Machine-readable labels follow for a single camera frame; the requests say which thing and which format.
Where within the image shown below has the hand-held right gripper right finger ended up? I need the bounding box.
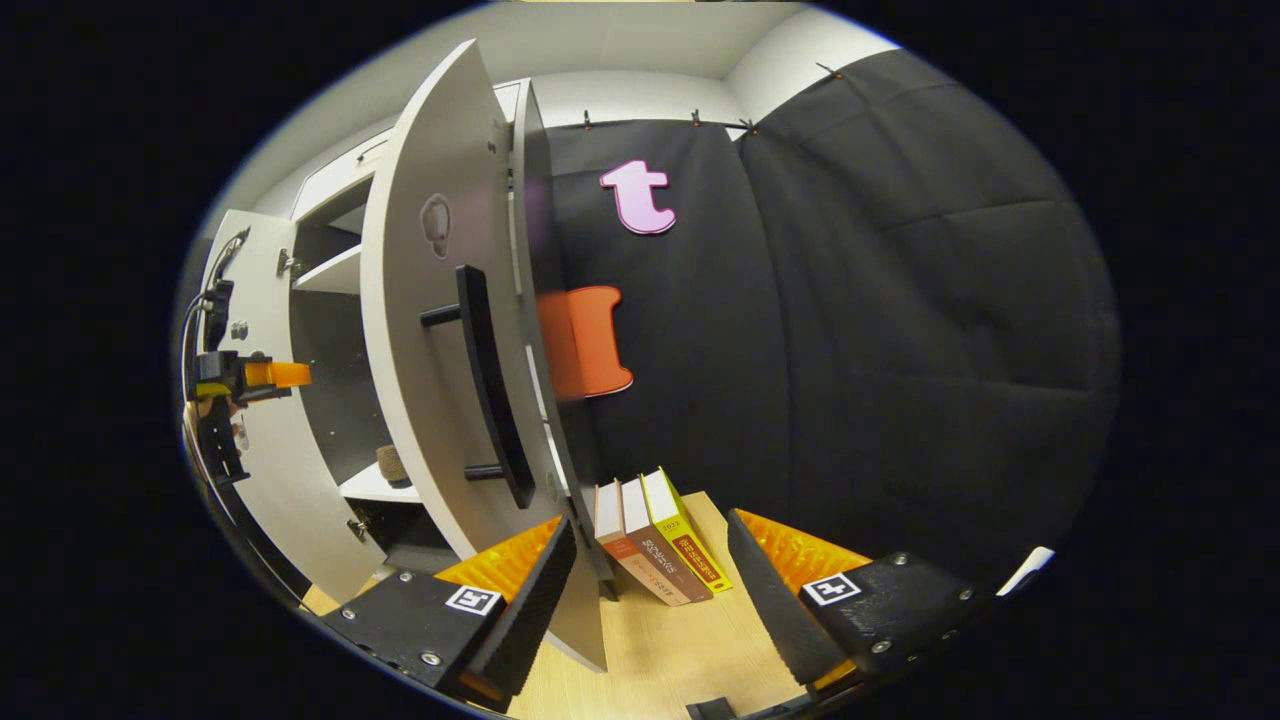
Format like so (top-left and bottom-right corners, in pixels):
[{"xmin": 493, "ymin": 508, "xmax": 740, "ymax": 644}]
[{"xmin": 727, "ymin": 508, "xmax": 993, "ymax": 693}]

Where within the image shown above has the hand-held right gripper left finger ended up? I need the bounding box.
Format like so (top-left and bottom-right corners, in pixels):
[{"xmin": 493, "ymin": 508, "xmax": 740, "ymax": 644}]
[{"xmin": 320, "ymin": 515, "xmax": 579, "ymax": 713}]

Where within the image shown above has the white shoe cabinet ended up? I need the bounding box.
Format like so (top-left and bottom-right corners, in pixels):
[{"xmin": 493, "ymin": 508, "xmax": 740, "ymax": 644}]
[{"xmin": 285, "ymin": 78, "xmax": 621, "ymax": 603}]

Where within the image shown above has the white cabinet door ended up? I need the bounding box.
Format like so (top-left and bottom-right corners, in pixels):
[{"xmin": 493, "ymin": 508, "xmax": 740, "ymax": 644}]
[
  {"xmin": 360, "ymin": 40, "xmax": 609, "ymax": 673},
  {"xmin": 195, "ymin": 208, "xmax": 391, "ymax": 606}
]

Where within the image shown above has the grey and brown book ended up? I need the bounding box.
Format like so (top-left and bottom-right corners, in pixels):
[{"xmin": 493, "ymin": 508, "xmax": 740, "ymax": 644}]
[{"xmin": 620, "ymin": 477, "xmax": 713, "ymax": 603}]

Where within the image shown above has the black backdrop cloth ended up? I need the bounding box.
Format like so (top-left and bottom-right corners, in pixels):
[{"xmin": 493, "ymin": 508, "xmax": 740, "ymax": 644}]
[{"xmin": 530, "ymin": 48, "xmax": 1121, "ymax": 591}]

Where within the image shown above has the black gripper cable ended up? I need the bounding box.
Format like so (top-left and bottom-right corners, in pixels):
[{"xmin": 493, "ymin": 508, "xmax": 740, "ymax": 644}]
[{"xmin": 182, "ymin": 228, "xmax": 251, "ymax": 353}]

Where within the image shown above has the black right door handle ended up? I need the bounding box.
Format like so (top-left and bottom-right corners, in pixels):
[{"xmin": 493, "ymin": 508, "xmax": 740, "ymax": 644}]
[{"xmin": 420, "ymin": 265, "xmax": 537, "ymax": 511}]

